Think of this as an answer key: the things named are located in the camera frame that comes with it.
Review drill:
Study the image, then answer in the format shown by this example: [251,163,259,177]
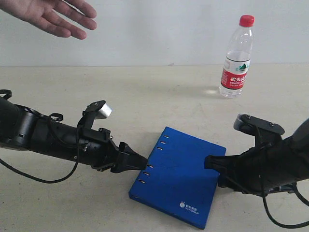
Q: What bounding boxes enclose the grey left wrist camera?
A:
[80,100,112,129]

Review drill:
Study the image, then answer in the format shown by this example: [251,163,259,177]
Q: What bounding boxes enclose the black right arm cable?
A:
[255,125,309,229]

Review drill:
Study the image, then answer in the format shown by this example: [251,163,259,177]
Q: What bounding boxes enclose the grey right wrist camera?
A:
[234,114,285,146]

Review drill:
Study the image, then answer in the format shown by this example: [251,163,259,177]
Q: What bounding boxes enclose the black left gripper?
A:
[77,128,148,173]

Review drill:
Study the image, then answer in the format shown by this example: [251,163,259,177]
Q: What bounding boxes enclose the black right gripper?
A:
[204,140,297,196]

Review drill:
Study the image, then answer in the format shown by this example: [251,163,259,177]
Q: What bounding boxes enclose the blue ring binder notebook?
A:
[128,127,226,229]

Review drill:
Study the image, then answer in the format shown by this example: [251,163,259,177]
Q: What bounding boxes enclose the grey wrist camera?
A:
[80,100,112,129]
[234,114,285,146]

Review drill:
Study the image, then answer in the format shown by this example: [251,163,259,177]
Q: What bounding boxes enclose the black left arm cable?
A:
[0,89,80,184]

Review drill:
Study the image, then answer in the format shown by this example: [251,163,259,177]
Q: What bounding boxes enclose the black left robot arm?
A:
[0,89,147,173]

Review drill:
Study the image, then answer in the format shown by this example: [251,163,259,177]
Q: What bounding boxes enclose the person's open hand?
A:
[0,0,97,40]

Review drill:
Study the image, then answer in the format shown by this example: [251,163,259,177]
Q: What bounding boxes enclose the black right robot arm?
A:
[204,114,309,196]

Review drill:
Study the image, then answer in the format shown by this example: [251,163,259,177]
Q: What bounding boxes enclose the clear plastic water bottle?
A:
[219,14,255,99]

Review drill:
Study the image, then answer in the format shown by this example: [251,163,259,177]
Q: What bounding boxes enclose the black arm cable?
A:
[255,125,309,229]
[0,89,80,184]

